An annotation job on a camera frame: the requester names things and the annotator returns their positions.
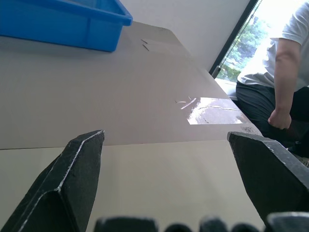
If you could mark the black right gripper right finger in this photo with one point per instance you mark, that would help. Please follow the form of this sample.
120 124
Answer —
265 174

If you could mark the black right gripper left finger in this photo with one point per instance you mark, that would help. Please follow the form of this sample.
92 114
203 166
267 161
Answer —
65 183

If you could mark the person's bare hand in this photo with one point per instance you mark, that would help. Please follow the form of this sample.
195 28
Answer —
280 119

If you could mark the seated person in grey shirt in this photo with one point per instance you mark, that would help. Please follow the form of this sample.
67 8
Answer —
272 79

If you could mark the blue plastic bin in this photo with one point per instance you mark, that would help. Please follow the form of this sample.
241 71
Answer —
60 21

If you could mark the black window frame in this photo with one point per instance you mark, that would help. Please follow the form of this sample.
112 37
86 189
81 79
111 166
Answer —
231 36

